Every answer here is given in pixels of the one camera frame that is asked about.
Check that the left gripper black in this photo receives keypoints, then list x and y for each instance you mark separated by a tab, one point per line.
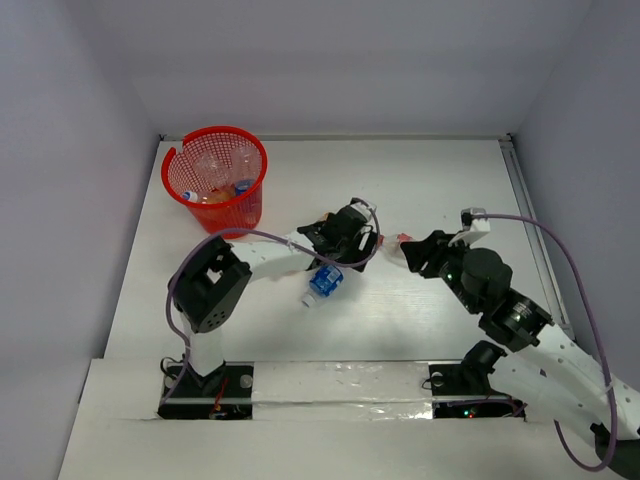
351	245

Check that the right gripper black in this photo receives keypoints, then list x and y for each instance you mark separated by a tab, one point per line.
433	247

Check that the clear bottle with red cap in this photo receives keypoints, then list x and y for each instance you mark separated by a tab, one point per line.
390	247

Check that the clear bottle blue label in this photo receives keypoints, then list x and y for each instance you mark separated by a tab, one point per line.
322	285
241	188

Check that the small orange juice bottle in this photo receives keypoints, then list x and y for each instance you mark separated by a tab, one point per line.
217	196

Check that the clear ribbed plastic bottle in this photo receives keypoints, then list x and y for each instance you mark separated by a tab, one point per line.
246	163

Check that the clear bottle with white cap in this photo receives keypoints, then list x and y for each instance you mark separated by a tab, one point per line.
214	171

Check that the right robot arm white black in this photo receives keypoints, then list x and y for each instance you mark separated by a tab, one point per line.
528	355

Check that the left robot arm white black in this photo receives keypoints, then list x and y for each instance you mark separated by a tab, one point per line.
204	291

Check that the red plastic mesh bin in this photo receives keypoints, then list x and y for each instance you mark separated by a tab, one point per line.
177	175

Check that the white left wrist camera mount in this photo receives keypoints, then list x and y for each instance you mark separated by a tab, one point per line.
365	208

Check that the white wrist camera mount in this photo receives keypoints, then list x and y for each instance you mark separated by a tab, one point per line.
475	226
365	208

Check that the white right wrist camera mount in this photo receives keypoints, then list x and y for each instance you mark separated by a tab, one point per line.
475	226

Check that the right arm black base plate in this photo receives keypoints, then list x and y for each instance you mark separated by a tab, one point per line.
458	393

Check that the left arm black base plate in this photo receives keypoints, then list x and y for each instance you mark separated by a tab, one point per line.
226	394

